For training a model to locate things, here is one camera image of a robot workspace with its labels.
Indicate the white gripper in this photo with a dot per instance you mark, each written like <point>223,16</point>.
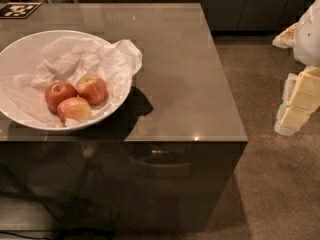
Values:
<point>308,39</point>

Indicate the red-yellow apple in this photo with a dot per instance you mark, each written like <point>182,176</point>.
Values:
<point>92,88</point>

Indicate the yellow-red apple at front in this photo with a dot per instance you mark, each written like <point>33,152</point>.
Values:
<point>75,108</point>

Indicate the white bowl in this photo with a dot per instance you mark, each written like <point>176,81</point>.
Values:
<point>20,55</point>

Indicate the red apple at left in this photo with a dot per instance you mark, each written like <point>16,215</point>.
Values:
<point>58,92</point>

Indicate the white crumpled paper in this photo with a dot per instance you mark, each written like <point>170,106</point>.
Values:
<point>110,59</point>

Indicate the black-white fiducial marker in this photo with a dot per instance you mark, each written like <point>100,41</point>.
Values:
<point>18,10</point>

